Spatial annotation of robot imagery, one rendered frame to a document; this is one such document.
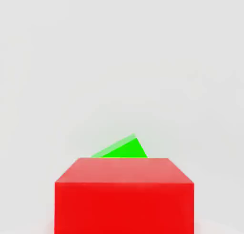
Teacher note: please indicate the small red cube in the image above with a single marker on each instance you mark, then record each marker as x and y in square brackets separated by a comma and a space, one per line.
[124, 203]

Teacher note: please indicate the small green cube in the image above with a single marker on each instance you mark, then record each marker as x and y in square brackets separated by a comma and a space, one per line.
[127, 149]

